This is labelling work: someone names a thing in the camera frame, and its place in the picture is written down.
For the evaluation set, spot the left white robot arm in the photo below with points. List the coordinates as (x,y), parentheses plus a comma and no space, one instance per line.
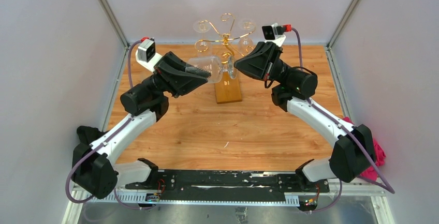
(94,165)

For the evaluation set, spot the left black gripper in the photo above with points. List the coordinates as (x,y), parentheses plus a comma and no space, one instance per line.
(175,83)

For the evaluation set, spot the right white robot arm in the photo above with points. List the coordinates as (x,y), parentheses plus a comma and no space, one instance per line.
(294,96)

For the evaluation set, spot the ribbed glass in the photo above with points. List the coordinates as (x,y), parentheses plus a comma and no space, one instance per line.
(212,67)

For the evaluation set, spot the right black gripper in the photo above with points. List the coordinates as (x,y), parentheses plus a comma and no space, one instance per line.
(262,62)

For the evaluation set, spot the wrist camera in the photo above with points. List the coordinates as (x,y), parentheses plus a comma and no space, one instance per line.
(146,54)
(275,33)

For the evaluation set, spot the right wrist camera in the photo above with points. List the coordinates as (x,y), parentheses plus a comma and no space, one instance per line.
(275,33)

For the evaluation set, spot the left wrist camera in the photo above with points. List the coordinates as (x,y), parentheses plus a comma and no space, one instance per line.
(146,54)

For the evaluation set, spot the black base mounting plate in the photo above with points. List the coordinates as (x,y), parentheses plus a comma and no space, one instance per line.
(229,186)

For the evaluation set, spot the wooden rack base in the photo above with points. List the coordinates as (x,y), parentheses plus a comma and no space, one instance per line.
(228,90)

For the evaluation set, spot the pink cloth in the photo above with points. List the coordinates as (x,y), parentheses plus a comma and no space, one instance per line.
(353,162)

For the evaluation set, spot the gold wire glass rack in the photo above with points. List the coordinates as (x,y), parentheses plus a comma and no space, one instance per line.
(225,44)

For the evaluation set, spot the black cloth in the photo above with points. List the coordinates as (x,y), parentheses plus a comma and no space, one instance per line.
(87,134)

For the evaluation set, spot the back right wine glass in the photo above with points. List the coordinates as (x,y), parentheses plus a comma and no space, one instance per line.
(245,43)

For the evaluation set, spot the aluminium frame rail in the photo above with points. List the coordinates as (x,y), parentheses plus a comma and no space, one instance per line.
(355,202)

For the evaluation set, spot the wine glass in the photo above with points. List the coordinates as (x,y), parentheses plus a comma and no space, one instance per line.
(203,45)
(245,43)

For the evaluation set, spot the back left wine glass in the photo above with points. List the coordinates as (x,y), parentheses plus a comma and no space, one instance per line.
(203,45)

